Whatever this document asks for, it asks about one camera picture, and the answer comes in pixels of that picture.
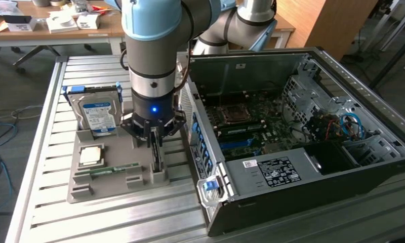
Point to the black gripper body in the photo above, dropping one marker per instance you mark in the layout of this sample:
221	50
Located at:
153	106

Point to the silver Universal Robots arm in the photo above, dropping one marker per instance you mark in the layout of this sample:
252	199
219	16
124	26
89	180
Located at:
152	50

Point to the hard disk with blue carrier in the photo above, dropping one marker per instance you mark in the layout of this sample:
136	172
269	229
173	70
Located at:
97	116

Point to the grey plastic parts rack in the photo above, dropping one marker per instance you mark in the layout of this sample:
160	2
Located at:
121	157

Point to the CPU with silver lid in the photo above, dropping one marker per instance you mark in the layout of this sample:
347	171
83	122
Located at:
91	155

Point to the CPU socket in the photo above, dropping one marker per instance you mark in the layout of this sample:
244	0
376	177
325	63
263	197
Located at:
235	114

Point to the blue expansion slot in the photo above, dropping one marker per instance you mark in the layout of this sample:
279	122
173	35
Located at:
236	145

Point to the green RAM stick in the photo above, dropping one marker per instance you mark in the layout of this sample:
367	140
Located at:
104	170

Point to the blue case latch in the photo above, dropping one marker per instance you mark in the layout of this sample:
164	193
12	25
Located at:
209	186

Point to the grey power supply unit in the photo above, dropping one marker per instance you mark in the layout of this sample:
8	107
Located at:
243	177

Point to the green motherboard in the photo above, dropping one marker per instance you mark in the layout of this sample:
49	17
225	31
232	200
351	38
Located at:
276	126

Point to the finned chipset heatsink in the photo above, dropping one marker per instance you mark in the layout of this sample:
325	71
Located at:
273	148

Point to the small white labelled box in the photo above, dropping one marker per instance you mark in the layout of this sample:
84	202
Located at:
88	22

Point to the red orange desk tool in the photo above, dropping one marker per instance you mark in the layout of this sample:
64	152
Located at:
99	10

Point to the white box with tape roll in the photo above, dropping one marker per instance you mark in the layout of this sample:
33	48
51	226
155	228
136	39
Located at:
61	25

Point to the wooden desk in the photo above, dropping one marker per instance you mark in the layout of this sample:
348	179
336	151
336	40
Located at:
37	35

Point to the black open PC case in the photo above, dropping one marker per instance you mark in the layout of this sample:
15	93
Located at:
291	202

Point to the white box with black lid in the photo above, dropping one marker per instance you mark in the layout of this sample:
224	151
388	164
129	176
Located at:
20	26

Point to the grey metal cup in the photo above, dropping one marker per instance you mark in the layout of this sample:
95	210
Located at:
41	3

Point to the silver disk bay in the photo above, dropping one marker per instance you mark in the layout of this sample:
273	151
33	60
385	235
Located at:
375	149

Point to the clear plastic bag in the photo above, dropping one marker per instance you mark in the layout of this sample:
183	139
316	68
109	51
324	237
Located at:
1	7

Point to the wooden cabinet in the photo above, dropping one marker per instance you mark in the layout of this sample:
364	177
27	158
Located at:
341	25

